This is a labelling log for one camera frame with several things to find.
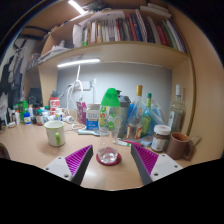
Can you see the brown cup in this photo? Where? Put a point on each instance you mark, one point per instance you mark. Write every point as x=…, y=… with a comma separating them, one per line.
x=178, y=146

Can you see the flat round red coaster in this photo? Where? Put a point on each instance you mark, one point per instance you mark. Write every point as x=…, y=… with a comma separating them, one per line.
x=117, y=162

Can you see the small white bottle blue cap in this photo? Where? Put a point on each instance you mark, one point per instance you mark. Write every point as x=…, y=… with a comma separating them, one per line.
x=27, y=119

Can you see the white LED light bar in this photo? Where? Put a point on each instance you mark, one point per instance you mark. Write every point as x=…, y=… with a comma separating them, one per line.
x=78, y=63

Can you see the wooden shelf unit with books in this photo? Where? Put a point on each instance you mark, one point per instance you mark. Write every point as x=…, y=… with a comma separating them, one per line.
x=133, y=50

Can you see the red and white bottle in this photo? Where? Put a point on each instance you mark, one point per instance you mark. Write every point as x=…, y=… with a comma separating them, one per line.
x=55, y=105

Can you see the brown jar with white lid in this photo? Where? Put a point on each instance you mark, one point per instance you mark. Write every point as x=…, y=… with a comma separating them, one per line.
x=160, y=138

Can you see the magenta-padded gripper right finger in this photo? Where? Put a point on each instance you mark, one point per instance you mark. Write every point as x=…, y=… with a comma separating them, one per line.
x=151, y=163

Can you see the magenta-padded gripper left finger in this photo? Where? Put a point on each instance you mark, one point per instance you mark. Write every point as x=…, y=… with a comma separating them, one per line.
x=75, y=161

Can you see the tall clear bottle white cap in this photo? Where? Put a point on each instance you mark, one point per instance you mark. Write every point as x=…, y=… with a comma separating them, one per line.
x=176, y=115

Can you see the blue and white carton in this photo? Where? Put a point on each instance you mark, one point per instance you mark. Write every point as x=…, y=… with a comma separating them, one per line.
x=92, y=120

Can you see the ceiling light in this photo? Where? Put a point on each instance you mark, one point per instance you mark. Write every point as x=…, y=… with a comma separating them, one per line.
x=76, y=6

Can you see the small brown bottle green cap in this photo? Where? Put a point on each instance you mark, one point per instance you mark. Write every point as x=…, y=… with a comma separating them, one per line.
x=39, y=118

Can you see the blue plastic bag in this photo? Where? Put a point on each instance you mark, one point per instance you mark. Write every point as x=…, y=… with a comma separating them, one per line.
x=158, y=115

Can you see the grey thermos flask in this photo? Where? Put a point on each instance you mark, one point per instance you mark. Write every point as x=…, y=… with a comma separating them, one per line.
x=125, y=113

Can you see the clear bottle with yellow cap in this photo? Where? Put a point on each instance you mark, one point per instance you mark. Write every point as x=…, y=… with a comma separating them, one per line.
x=135, y=123

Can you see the clear green-capped drink bottle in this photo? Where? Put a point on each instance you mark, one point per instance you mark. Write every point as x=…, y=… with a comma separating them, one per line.
x=109, y=120

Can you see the white tube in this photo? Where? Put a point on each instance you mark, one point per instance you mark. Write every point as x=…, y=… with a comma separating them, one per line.
x=87, y=132

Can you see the white wall power outlet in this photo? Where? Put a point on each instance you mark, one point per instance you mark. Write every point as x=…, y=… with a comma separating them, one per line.
x=86, y=85

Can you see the magenta carton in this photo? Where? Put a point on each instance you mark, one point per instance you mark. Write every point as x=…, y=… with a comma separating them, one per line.
x=81, y=113

